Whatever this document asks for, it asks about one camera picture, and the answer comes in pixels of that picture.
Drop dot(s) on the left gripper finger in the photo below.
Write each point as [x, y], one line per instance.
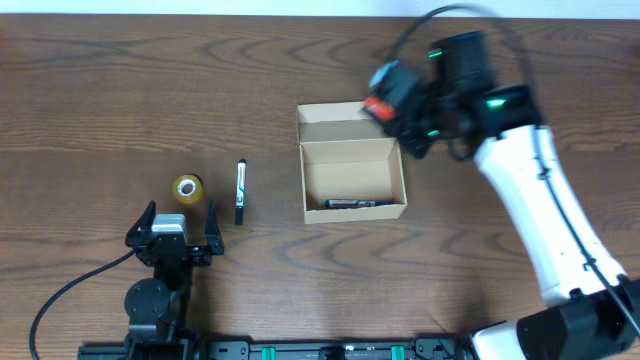
[212, 233]
[142, 225]

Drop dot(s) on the open cardboard box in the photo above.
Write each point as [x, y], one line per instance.
[345, 155]

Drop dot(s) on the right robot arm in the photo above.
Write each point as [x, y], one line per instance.
[591, 305]

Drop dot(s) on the red stapler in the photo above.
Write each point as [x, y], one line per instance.
[378, 109]

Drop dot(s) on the blue whiteboard marker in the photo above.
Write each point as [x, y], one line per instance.
[354, 203]

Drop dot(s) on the green black whiteboard marker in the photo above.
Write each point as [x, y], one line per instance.
[240, 191]

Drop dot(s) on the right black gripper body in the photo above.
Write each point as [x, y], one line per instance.
[409, 132]

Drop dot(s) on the yellow tape roll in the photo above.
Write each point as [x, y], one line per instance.
[188, 189]

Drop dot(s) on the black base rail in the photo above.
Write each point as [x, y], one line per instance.
[424, 348]

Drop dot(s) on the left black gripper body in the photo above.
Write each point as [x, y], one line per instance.
[173, 251]

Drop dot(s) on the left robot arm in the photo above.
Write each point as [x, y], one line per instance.
[158, 306]

